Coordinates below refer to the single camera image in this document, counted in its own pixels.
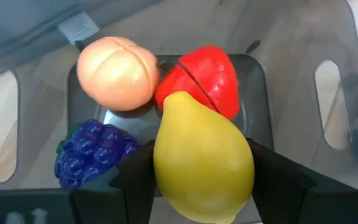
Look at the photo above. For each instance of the yellow toy lemon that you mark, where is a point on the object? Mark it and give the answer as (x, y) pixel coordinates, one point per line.
(202, 161)

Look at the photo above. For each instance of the pale orange toy peach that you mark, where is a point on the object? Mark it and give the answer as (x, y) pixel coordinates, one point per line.
(117, 74)

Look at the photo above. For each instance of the grey translucent plastic container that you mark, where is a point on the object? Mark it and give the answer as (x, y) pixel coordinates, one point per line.
(291, 46)

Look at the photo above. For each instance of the purple toy grapes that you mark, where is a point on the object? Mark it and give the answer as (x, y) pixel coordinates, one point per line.
(89, 152)

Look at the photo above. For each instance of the red toy apple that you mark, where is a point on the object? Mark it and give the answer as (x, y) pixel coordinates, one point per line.
(210, 77)

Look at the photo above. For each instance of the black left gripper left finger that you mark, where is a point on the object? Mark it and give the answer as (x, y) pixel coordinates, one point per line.
(135, 186)

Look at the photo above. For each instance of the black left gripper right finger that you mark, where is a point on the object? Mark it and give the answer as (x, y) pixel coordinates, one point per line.
(291, 193)

